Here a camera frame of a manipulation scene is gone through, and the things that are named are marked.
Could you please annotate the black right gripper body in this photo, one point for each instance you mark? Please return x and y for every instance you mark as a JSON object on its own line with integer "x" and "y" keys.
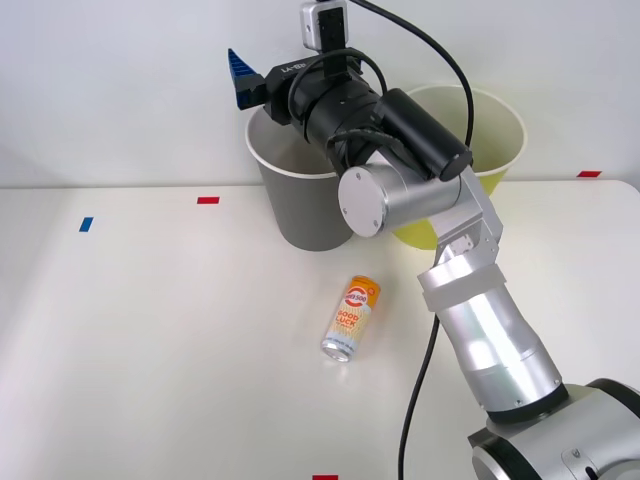
{"x": 280, "y": 95}

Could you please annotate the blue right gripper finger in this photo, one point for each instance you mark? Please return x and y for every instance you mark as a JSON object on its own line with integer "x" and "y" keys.
{"x": 242, "y": 67}
{"x": 243, "y": 97}

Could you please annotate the silver and black right arm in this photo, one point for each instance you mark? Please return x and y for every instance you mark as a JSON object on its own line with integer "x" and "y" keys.
{"x": 480, "y": 325}

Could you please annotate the grey plastic waste bin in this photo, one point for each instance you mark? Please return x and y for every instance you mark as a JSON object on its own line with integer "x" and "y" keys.
{"x": 300, "y": 210}

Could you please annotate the yellow-green plastic waste bin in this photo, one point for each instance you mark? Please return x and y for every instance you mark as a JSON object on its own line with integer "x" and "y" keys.
{"x": 495, "y": 130}

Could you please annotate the orange and white drink can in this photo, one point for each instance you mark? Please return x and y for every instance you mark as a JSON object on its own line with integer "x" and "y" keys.
{"x": 350, "y": 320}

